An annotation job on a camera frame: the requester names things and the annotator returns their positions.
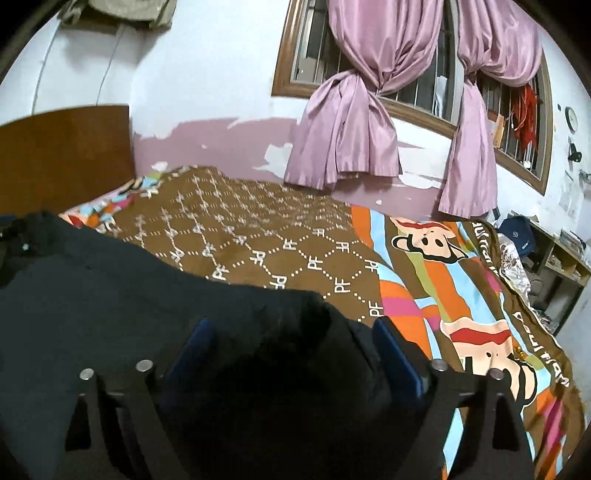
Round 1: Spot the purple curtain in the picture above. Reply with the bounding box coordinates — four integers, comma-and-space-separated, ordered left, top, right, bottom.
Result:
283, 0, 447, 191
436, 0, 544, 219

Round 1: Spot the wooden shelf unit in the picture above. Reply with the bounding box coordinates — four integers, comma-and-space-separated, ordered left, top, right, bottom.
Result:
526, 217, 591, 334

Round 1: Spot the dark blue cap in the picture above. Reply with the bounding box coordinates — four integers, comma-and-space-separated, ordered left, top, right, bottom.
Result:
498, 216, 537, 259

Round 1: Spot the colourful printed blanket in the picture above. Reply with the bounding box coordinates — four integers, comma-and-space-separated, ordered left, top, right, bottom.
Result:
60, 164, 579, 480

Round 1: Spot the wooden framed barred window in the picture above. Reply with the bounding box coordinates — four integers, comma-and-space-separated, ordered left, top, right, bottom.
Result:
271, 0, 554, 195

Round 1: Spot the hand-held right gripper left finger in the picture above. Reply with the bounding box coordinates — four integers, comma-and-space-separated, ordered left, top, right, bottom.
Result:
55, 318, 216, 480

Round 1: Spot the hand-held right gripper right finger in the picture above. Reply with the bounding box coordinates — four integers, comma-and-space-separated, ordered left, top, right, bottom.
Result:
372, 316, 539, 480

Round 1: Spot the black shirt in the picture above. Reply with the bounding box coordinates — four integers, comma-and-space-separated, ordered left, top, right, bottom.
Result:
0, 211, 444, 480

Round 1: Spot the red hanging cloth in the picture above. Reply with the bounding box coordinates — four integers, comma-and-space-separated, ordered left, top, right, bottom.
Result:
510, 83, 540, 149

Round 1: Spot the beige hanging cloth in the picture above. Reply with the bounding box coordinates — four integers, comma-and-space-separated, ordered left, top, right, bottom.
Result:
60, 0, 174, 31

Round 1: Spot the wooden headboard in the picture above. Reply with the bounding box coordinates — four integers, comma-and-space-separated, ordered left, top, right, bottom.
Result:
0, 105, 137, 216

